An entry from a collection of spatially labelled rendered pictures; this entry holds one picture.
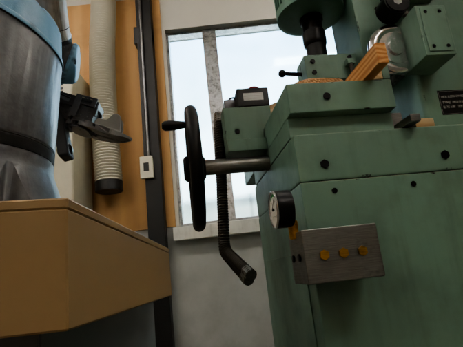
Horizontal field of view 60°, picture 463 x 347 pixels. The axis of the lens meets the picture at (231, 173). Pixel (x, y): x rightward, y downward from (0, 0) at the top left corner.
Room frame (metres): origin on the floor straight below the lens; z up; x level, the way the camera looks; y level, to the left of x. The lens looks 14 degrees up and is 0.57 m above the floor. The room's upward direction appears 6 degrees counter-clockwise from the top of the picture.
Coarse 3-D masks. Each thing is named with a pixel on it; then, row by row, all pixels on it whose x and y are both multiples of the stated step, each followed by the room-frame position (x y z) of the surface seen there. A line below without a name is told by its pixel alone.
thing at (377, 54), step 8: (376, 48) 0.64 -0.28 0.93; (384, 48) 0.64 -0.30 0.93; (368, 56) 0.67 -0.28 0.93; (376, 56) 0.65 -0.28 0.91; (384, 56) 0.64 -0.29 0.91; (360, 64) 0.70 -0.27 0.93; (368, 64) 0.68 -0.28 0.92; (376, 64) 0.65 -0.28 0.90; (384, 64) 0.65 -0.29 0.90; (352, 72) 0.74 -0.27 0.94; (360, 72) 0.71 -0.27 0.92; (368, 72) 0.68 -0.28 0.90; (376, 72) 0.68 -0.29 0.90; (352, 80) 0.75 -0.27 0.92; (360, 80) 0.72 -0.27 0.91
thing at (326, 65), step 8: (304, 56) 0.89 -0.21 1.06; (312, 56) 0.89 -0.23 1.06; (320, 56) 0.89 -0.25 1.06; (328, 56) 0.89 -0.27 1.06; (336, 56) 0.90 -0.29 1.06; (344, 56) 0.90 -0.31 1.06; (352, 56) 0.90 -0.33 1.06; (304, 64) 0.89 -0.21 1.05; (312, 64) 0.89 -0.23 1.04; (320, 64) 0.89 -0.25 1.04; (328, 64) 0.89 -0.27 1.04; (336, 64) 0.90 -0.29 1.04; (304, 72) 0.90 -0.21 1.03; (312, 72) 0.89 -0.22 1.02; (320, 72) 0.89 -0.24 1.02; (328, 72) 0.89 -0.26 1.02; (336, 72) 0.90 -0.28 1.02; (344, 72) 0.90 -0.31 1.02; (344, 80) 0.91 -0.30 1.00
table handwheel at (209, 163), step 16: (192, 112) 0.77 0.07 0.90; (192, 128) 0.75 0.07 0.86; (192, 144) 0.74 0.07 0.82; (192, 160) 0.74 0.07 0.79; (208, 160) 0.88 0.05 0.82; (224, 160) 0.88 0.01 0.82; (240, 160) 0.88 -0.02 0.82; (256, 160) 0.88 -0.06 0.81; (192, 176) 0.75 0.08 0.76; (192, 192) 0.77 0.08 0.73; (192, 208) 0.80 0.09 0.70
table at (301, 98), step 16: (368, 80) 0.71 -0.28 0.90; (384, 80) 0.71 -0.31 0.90; (288, 96) 0.68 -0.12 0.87; (304, 96) 0.69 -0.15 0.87; (320, 96) 0.69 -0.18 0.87; (336, 96) 0.70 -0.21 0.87; (352, 96) 0.70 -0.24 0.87; (368, 96) 0.70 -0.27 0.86; (384, 96) 0.71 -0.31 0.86; (272, 112) 0.81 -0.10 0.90; (288, 112) 0.69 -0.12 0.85; (304, 112) 0.69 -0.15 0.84; (320, 112) 0.70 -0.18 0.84; (336, 112) 0.71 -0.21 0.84; (352, 112) 0.72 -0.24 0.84; (368, 112) 0.72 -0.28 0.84; (384, 112) 0.73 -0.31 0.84; (272, 128) 0.83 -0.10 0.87; (240, 144) 0.88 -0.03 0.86; (256, 144) 0.89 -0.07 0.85
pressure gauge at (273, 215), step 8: (272, 192) 0.62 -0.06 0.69; (280, 192) 0.62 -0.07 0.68; (288, 192) 0.62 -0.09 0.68; (272, 200) 0.64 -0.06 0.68; (280, 200) 0.61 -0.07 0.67; (288, 200) 0.61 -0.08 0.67; (280, 208) 0.61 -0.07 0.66; (288, 208) 0.61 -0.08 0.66; (272, 216) 0.66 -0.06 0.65; (280, 216) 0.61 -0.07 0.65; (288, 216) 0.62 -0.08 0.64; (272, 224) 0.66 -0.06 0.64; (280, 224) 0.63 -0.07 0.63; (288, 224) 0.63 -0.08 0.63; (296, 224) 0.64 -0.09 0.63
